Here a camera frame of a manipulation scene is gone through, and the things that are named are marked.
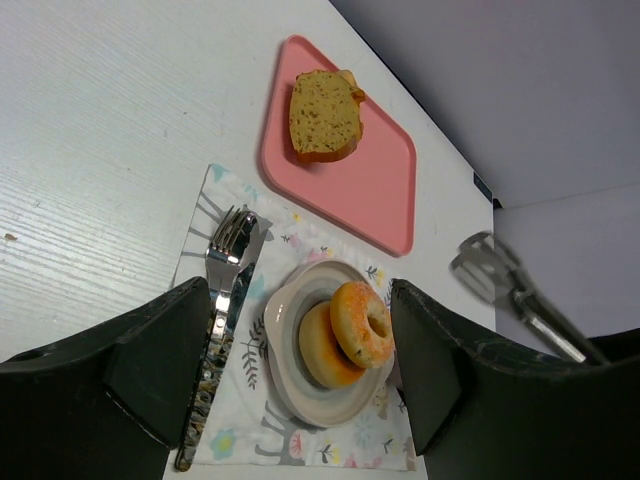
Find pink rectangular tray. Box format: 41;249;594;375
260;35;417;257

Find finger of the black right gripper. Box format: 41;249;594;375
590;334;640;370

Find silver fork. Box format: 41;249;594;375
205;207;256;340

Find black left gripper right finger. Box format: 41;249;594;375
391;279;639;479

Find orange donut bottom half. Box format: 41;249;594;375
298;301;365;389

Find grey kitchen tongs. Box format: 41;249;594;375
449;231;610;365

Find striped ceramic plate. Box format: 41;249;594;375
264;259;394;428

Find floral paper placemat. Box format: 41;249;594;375
174;164;416;472

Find orange donut half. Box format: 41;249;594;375
330;281;394;369
298;301;365;389

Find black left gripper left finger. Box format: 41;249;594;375
1;277;211;479

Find orange donut top half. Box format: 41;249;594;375
330;281;394;369

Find sliced bread loaf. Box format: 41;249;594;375
288;70;366;163

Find silver table knife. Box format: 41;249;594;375
174;217;268;473

